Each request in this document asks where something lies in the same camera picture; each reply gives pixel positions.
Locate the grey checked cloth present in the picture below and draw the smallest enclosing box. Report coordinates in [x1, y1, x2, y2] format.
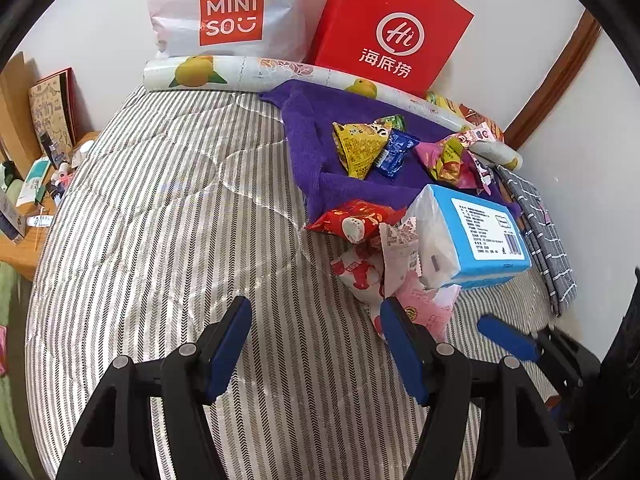
[495, 165, 576, 317]

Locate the purple towel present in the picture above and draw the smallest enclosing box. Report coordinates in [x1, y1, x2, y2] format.
[257, 80, 523, 231]

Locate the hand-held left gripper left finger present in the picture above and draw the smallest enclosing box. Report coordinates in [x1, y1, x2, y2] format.
[55, 296, 253, 480]

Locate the striped mattress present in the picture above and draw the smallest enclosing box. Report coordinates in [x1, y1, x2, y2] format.
[25, 82, 566, 480]

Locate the fruit print paper roll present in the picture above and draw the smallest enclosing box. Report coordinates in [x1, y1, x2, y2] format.
[142, 55, 523, 171]

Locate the yellow chips packet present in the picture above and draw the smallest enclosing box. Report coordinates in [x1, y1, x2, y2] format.
[425, 91, 463, 116]

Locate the yellow triangular snack packet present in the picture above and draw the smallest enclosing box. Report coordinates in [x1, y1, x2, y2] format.
[332, 121, 393, 180]

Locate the white upright tube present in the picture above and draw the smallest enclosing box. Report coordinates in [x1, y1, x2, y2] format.
[15, 156, 53, 208]

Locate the white printed snack packet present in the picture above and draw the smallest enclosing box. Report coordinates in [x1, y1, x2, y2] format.
[377, 217, 423, 296]

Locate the small blue box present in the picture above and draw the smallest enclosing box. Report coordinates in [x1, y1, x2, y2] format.
[0, 192, 27, 243]

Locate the cardboard board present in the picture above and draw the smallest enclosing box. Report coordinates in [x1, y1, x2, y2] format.
[0, 52, 38, 166]

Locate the white plastic bag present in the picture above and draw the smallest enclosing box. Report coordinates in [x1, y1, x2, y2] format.
[144, 0, 321, 63]

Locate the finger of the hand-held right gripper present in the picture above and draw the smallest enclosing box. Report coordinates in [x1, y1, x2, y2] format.
[476, 314, 601, 401]

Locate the blue tissue pack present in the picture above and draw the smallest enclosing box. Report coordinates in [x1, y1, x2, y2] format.
[407, 183, 532, 291]

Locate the green cloth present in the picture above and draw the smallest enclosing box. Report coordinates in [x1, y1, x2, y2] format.
[0, 262, 51, 480]

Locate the brown illustrated book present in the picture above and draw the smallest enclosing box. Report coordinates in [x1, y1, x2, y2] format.
[27, 67, 78, 161]

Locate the white and red snack packet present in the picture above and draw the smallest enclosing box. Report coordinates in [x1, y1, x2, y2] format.
[330, 245, 388, 311]

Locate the pink and green snack packet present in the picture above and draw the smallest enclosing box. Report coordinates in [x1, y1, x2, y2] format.
[415, 135, 486, 190]

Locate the red paper bag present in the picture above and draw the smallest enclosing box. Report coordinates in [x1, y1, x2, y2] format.
[305, 0, 475, 98]

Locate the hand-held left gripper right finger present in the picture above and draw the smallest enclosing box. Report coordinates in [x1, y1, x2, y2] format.
[380, 297, 576, 480]

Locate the brown wooden door frame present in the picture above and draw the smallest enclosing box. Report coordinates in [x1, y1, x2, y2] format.
[502, 10, 601, 151]

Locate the red chips packet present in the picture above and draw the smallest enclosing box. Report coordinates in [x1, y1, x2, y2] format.
[457, 104, 506, 143]

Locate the wooden desk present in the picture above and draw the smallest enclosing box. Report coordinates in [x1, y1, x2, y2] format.
[0, 130, 101, 281]

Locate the blue snack packet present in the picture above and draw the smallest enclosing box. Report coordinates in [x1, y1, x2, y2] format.
[372, 129, 420, 180]

